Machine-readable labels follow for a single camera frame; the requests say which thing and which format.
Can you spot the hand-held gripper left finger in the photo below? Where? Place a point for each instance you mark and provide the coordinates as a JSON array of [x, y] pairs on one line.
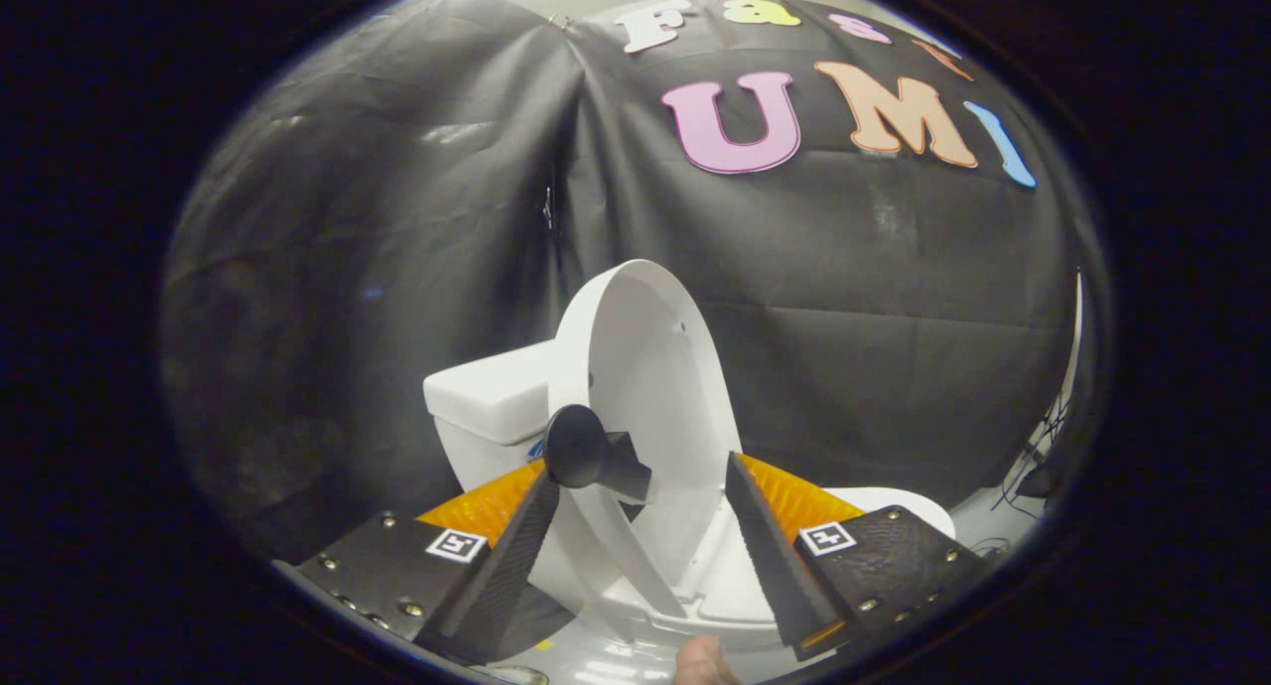
[[506, 566]]

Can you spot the black backdrop cloth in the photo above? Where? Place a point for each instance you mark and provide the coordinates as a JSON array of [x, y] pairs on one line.
[[397, 268]]

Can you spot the white toilet lid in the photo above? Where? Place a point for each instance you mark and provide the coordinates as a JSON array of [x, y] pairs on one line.
[[655, 367]]

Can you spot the white toilet bowl with seat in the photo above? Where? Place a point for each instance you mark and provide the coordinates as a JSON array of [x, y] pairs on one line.
[[725, 596]]

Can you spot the black tripod stand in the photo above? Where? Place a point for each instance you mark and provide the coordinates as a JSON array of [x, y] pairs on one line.
[[1043, 447]]

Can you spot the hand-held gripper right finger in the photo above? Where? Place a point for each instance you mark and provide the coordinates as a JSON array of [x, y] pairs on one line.
[[775, 566]]

